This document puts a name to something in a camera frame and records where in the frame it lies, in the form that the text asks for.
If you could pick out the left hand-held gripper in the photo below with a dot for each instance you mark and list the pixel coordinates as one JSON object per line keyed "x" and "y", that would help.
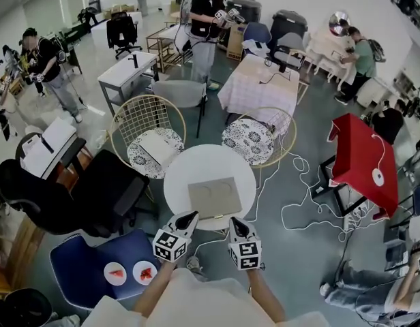
{"x": 170, "y": 242}

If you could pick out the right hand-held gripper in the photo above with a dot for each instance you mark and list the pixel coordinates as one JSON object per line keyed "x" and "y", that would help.
{"x": 245, "y": 249}

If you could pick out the beige box with drawer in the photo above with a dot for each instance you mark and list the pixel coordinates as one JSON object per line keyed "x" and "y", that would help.
{"x": 213, "y": 196}

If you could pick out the person's left forearm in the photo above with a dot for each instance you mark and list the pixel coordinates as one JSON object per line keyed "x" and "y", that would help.
{"x": 155, "y": 288}

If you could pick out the person's right forearm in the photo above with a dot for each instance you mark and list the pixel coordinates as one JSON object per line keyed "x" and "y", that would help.
{"x": 264, "y": 295}

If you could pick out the flat beige box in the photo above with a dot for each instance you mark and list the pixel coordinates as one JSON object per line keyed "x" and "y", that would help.
{"x": 157, "y": 150}

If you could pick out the cardboard box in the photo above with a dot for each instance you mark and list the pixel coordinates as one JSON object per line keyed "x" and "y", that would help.
{"x": 234, "y": 43}

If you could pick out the person's grey shoe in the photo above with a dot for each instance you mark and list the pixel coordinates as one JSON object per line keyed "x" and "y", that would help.
{"x": 194, "y": 264}

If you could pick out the white plate with red food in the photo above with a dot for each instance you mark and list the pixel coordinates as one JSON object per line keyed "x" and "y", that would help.
{"x": 115, "y": 273}
{"x": 144, "y": 272}

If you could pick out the person's white shirt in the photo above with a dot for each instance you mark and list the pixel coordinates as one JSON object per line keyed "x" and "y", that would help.
{"x": 203, "y": 301}

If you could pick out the round white table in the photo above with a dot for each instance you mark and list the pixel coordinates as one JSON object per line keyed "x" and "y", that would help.
{"x": 186, "y": 169}

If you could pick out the black office chair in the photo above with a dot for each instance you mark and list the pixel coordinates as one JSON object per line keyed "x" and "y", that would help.
{"x": 104, "y": 186}

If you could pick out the white power strip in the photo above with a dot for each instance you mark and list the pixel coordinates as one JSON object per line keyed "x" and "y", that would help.
{"x": 353, "y": 218}

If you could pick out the grey padded chair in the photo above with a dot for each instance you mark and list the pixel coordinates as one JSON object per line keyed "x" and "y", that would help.
{"x": 177, "y": 94}

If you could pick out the white round puck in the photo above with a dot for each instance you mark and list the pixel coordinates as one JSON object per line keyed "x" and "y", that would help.
{"x": 377, "y": 177}

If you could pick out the table with red cloth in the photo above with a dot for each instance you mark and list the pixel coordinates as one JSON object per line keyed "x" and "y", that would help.
{"x": 363, "y": 155}

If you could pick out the wooden cabinet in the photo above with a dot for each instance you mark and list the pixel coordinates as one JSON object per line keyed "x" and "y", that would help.
{"x": 15, "y": 250}

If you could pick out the white boxes on black desk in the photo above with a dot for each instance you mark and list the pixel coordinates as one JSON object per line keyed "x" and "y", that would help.
{"x": 56, "y": 135}

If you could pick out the table with pink checked cloth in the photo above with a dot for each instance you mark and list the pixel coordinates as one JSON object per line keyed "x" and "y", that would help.
{"x": 257, "y": 90}

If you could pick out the white cabinet with black faucet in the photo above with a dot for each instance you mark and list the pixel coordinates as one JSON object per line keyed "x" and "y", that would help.
{"x": 124, "y": 70}

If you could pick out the gold shelf rack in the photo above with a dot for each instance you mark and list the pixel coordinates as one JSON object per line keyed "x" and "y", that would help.
{"x": 165, "y": 43}

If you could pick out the grey chair with white arms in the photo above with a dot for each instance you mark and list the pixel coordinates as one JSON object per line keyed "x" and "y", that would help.
{"x": 290, "y": 46}

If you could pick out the white vanity table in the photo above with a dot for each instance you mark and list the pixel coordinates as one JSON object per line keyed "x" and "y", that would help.
{"x": 327, "y": 51}

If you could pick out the black swivel chair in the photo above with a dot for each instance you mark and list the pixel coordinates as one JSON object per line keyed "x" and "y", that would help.
{"x": 121, "y": 31}

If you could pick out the blue fabric chair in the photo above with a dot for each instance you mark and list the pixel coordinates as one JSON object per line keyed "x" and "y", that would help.
{"x": 256, "y": 31}

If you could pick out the black bin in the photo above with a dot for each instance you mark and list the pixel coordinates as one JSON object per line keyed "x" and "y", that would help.
{"x": 244, "y": 9}
{"x": 288, "y": 24}

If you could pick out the round mirror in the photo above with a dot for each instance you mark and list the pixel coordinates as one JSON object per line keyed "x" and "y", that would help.
{"x": 337, "y": 20}

